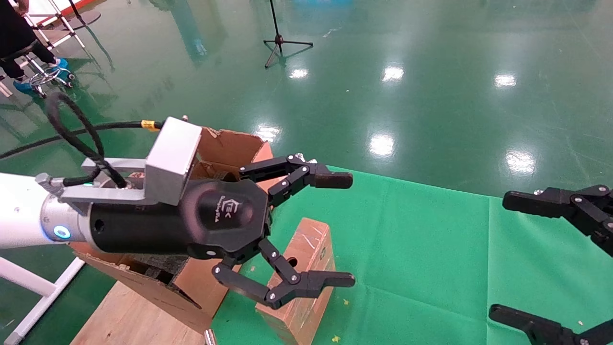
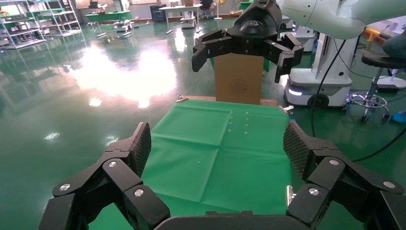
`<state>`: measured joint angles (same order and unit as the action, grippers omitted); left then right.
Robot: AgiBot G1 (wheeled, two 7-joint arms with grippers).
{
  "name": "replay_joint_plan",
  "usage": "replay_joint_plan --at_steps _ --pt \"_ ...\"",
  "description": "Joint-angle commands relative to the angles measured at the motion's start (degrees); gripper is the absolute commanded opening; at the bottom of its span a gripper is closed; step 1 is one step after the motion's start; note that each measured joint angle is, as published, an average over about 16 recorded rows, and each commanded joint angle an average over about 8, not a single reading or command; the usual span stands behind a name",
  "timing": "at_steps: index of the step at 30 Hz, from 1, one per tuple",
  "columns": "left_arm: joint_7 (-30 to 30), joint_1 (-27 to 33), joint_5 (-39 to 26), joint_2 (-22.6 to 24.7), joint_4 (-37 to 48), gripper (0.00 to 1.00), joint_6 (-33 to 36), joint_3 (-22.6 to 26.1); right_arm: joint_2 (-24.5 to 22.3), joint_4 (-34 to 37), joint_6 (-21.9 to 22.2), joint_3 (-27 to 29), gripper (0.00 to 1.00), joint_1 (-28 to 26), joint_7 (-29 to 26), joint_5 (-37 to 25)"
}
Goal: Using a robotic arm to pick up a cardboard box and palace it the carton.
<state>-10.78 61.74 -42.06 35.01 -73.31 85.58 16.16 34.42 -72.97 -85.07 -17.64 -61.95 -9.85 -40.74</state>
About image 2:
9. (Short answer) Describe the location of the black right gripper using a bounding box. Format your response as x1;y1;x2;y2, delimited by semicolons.
192;0;305;84

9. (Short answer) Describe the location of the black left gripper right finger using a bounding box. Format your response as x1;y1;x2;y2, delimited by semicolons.
283;120;406;230

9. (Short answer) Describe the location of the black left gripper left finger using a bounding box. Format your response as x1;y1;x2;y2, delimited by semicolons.
38;122;171;230

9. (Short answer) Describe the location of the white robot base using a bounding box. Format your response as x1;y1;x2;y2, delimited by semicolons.
374;68;406;93

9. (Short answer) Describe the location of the low white robot base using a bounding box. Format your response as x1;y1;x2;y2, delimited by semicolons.
113;19;135;33
180;12;197;29

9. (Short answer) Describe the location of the small brown cardboard box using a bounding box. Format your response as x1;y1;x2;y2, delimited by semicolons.
214;53;265;106

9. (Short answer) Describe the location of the white floor fan stand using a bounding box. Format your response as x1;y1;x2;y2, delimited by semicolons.
213;0;223;21

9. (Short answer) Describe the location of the black office chair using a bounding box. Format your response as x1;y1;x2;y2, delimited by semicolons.
199;0;214;20

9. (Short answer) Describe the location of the white work table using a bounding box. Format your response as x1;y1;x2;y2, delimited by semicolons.
158;3;203;34

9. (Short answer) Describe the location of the green table cloth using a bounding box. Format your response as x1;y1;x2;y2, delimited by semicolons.
89;99;295;230

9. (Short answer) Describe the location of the white wheeled background robot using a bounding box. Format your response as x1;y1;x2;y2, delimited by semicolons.
283;30;360;109

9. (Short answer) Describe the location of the blue shoe cover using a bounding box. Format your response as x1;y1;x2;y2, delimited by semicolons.
391;110;406;124

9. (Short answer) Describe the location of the black bin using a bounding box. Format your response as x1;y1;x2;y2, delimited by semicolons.
149;4;166;22

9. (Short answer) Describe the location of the yellow barrier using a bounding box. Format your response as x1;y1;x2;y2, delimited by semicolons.
363;27;390;46

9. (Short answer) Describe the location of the green covered table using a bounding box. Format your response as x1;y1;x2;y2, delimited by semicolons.
84;10;133;37

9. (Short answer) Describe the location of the person in dark clothing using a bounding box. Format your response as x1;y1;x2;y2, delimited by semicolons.
382;32;406;62

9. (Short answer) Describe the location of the white metal shelf rack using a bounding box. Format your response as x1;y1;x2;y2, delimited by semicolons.
33;0;83;37
0;0;47;50

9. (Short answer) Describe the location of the black floor cable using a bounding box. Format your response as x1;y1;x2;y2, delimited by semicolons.
351;126;406;163

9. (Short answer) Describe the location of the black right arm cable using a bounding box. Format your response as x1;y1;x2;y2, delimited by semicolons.
310;38;348;138

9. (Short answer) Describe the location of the black stool with chrome ring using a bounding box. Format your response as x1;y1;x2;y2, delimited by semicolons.
348;52;406;123

